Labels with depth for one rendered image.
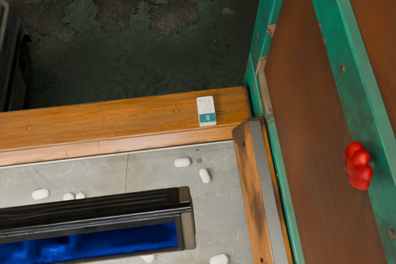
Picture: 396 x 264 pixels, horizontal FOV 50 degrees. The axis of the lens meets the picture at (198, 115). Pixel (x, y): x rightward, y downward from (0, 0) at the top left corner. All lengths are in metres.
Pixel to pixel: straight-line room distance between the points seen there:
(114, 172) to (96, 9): 1.27
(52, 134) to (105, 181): 0.15
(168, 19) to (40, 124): 1.15
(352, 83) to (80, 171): 0.64
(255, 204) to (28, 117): 0.51
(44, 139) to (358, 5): 0.70
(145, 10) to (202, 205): 1.32
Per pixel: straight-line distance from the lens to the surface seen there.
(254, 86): 0.89
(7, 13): 1.74
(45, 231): 0.53
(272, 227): 0.76
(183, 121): 0.92
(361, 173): 0.39
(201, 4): 2.05
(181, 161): 0.89
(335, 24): 0.46
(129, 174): 0.91
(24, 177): 0.97
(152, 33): 1.97
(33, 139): 0.96
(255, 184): 0.79
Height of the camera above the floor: 1.61
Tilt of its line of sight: 66 degrees down
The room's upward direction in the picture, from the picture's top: straight up
